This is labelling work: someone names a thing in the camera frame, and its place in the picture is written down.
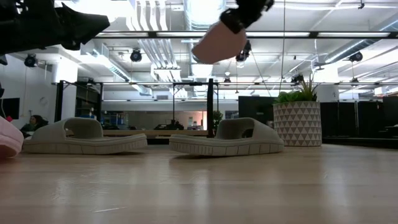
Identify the black ceiling spotlight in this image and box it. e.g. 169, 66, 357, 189
129, 49, 143, 63
24, 54, 39, 68
234, 39, 252, 63
348, 50, 364, 63

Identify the person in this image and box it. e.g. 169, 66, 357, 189
19, 114, 50, 134

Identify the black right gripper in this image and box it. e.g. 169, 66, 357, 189
219, 0, 275, 35

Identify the pink rubber slide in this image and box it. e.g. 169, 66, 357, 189
0, 116, 25, 159
192, 21, 249, 65

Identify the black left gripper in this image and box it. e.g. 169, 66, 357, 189
0, 0, 111, 55

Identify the grey rubber slide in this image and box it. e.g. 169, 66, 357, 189
169, 117, 285, 157
22, 117, 149, 156

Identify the black cabinet panel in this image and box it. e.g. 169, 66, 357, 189
238, 95, 277, 127

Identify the black office partition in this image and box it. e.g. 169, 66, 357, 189
320, 95, 398, 140

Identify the succulent in triangle-patterned pot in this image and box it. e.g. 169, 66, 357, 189
272, 73, 323, 147

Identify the small green background plant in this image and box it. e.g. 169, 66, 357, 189
212, 110, 224, 129

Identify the black wall screen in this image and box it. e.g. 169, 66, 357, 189
0, 97, 21, 120

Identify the black metal rig frame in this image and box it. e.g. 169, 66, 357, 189
93, 30, 398, 40

